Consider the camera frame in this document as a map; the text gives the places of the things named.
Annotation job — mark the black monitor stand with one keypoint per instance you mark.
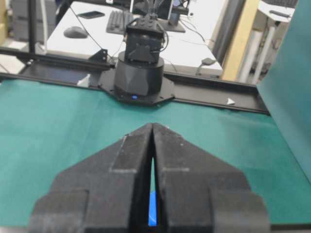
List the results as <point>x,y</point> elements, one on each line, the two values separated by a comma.
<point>171,26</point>

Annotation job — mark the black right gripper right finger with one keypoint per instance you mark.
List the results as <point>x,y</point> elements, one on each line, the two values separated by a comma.
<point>200,193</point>

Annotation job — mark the green backdrop board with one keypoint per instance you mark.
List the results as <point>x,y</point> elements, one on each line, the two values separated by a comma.
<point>286,89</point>

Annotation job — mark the black aluminium frame rail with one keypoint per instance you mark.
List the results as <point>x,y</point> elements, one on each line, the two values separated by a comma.
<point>67,71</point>

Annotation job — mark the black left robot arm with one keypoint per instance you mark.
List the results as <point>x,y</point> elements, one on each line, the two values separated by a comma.
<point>142,81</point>

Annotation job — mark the black keyboard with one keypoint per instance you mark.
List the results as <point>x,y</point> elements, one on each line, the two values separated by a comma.
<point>118,20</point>

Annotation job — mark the white office desk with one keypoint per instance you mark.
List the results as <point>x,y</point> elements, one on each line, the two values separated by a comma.
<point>144,42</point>

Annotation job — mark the black computer mouse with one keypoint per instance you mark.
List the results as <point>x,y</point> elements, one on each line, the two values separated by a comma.
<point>75,32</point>

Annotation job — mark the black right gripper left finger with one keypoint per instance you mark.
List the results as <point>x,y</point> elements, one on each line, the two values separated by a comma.
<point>108,192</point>

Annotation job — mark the black smartphone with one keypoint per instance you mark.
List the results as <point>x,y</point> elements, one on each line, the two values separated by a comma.
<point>91,14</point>

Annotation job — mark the blue plastic gear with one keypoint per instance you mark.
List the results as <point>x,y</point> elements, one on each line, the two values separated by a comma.
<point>152,214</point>

